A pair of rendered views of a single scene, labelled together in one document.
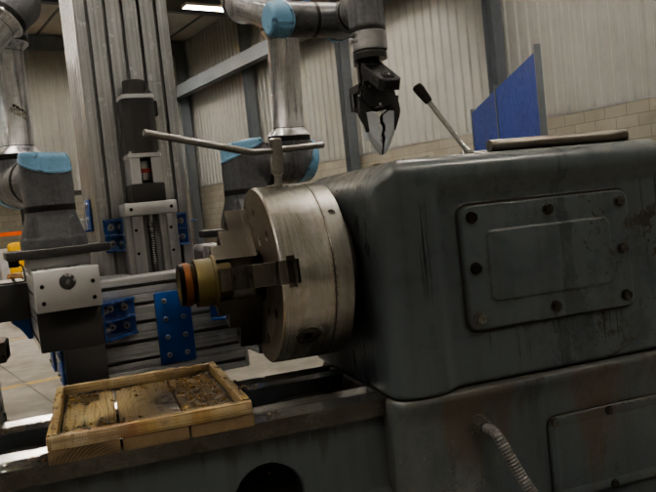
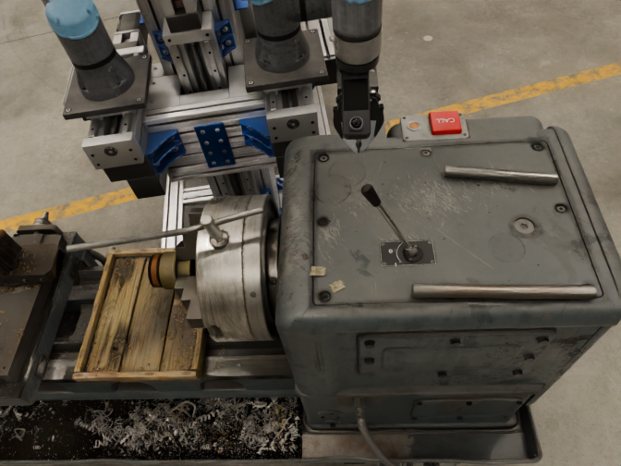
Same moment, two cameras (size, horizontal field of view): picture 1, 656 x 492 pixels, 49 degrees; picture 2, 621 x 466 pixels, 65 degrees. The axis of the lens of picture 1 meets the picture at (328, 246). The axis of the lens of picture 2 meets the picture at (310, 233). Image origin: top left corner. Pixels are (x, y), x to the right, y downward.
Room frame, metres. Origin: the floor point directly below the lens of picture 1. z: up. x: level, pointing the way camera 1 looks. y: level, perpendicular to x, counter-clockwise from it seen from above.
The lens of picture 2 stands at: (0.85, -0.32, 1.98)
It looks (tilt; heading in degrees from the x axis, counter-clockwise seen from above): 55 degrees down; 26
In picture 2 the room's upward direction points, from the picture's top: 9 degrees counter-clockwise
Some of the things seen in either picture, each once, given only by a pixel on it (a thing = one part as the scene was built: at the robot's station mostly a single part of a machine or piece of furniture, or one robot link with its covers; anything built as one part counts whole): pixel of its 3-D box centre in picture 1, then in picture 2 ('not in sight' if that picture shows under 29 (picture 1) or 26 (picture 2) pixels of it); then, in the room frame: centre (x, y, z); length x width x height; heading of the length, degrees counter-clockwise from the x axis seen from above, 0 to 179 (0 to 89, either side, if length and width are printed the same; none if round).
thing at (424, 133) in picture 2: not in sight; (432, 135); (1.64, -0.26, 1.23); 0.13 x 0.08 x 0.05; 108
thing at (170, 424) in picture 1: (145, 404); (151, 310); (1.21, 0.34, 0.89); 0.36 x 0.30 x 0.04; 18
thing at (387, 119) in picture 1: (383, 133); (366, 128); (1.52, -0.14, 1.33); 0.06 x 0.03 x 0.09; 18
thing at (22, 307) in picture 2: not in sight; (11, 297); (1.12, 0.67, 0.95); 0.43 x 0.17 x 0.05; 18
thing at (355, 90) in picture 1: (371, 83); (357, 80); (1.52, -0.13, 1.44); 0.09 x 0.08 x 0.12; 18
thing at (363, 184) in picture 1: (475, 256); (423, 258); (1.44, -0.30, 1.06); 0.59 x 0.48 x 0.39; 108
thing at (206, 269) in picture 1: (205, 282); (174, 270); (1.25, 0.22, 1.08); 0.09 x 0.09 x 0.09; 18
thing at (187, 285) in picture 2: (257, 275); (200, 304); (1.18, 0.12, 1.09); 0.12 x 0.11 x 0.05; 18
